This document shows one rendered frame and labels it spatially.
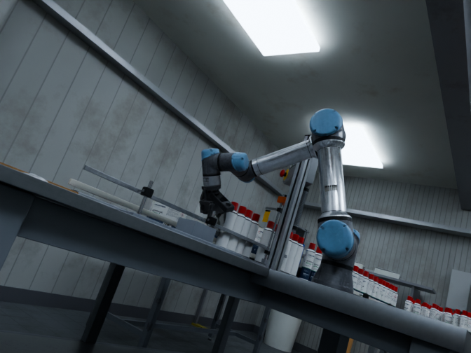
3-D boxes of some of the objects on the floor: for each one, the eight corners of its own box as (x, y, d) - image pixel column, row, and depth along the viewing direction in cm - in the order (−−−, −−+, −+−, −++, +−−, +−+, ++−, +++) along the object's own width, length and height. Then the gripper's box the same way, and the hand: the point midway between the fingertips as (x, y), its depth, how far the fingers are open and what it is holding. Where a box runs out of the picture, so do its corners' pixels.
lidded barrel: (298, 353, 581) (310, 310, 597) (287, 354, 537) (300, 308, 553) (268, 340, 608) (279, 300, 624) (254, 340, 564) (268, 296, 580)
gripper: (212, 183, 165) (216, 231, 167) (196, 186, 159) (200, 235, 161) (226, 184, 159) (229, 234, 161) (209, 188, 153) (212, 239, 155)
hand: (219, 233), depth 159 cm, fingers closed, pressing on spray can
